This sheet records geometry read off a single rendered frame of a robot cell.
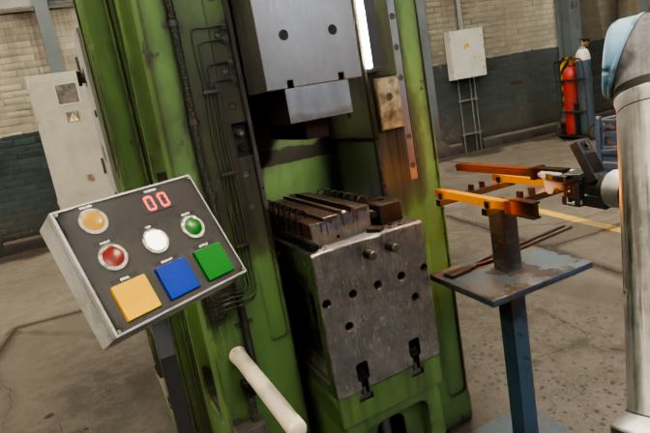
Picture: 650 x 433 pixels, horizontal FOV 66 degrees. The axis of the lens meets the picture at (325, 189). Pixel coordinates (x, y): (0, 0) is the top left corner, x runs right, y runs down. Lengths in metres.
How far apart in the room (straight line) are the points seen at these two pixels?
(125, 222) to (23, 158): 6.36
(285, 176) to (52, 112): 5.07
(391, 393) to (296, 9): 1.16
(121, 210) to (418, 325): 0.95
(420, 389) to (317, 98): 0.96
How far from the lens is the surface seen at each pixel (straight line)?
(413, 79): 1.79
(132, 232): 1.14
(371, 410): 1.66
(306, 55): 1.43
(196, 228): 1.20
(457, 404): 2.17
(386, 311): 1.56
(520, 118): 9.29
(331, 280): 1.43
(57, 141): 6.74
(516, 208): 1.43
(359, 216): 1.51
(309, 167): 1.95
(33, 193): 7.50
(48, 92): 6.75
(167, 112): 1.44
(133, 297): 1.08
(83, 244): 1.10
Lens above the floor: 1.33
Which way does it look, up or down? 11 degrees down
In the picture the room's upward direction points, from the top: 10 degrees counter-clockwise
